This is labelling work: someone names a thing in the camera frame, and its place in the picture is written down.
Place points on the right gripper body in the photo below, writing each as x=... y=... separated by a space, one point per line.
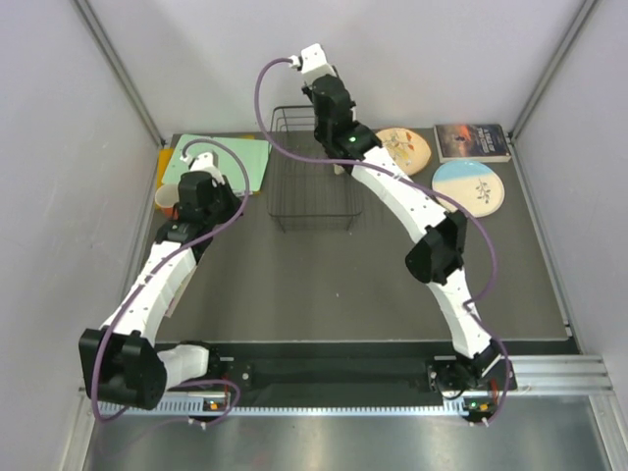
x=318 y=133

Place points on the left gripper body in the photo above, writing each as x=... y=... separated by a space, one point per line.
x=224 y=207

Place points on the cream plate with sprig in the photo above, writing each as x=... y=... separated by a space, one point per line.
x=339 y=169

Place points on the blue and white plate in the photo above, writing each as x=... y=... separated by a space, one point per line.
x=473 y=185

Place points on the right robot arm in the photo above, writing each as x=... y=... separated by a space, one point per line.
x=438 y=235

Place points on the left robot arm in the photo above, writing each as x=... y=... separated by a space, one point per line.
x=119 y=360

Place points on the orange mug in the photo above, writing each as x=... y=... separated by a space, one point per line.
x=166 y=198

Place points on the yellow folder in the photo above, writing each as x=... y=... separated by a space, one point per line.
x=164 y=159

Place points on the green paper folder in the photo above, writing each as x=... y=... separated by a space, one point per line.
x=245 y=157

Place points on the far bird plate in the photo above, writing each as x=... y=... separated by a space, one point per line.
x=410 y=151

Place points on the purple treehouse book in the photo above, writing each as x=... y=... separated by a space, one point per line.
x=175 y=300

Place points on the dark paperback book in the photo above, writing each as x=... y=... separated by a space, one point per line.
x=486 y=143

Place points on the black wire dish rack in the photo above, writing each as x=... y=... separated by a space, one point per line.
x=303 y=196

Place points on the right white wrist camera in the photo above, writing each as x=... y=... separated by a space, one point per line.
x=312 y=62

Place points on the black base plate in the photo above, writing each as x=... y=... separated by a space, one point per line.
x=257 y=370

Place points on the aluminium front rail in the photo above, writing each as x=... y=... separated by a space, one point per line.
x=555 y=374

